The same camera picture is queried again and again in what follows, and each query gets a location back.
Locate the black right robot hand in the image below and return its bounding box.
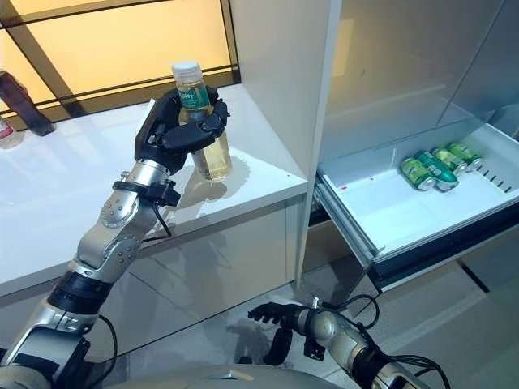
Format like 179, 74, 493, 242
247, 300, 311, 376

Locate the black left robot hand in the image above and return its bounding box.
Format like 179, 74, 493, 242
134, 89, 230, 175

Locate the yellow tea bottle white cap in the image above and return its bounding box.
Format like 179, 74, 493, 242
170, 61, 234, 182

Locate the stainless fridge drawer white inside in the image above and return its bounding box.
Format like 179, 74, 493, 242
315, 121, 519, 293

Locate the stainless steel fridge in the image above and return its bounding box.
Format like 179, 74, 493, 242
303, 0, 519, 293

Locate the silver robot torso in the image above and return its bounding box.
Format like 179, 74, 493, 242
109, 364, 325, 389

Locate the tall white cabinet panel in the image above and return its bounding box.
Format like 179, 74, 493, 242
229, 0, 344, 279

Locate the dark cola bottle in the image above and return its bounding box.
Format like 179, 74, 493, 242
0, 68, 56, 135

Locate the clear bottle red label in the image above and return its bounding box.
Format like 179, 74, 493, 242
0, 117, 24, 150

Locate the green drink can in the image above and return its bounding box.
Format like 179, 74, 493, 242
401, 156, 437, 191
447, 142, 483, 170
431, 146, 467, 173
413, 150, 460, 192

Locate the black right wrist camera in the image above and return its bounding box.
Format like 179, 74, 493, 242
303, 339, 326, 361

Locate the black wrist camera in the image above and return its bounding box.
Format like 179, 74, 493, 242
144, 182, 182, 207
303, 339, 326, 361

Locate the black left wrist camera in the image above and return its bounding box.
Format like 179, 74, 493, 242
144, 182, 182, 207

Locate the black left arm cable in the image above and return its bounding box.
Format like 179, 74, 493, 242
97, 202, 174, 365

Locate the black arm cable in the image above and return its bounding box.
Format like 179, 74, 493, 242
97, 202, 174, 365
324, 294, 519, 384

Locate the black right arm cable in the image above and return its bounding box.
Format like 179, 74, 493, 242
324, 294, 519, 384

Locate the amber window black frame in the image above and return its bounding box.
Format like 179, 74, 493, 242
0, 0, 240, 122

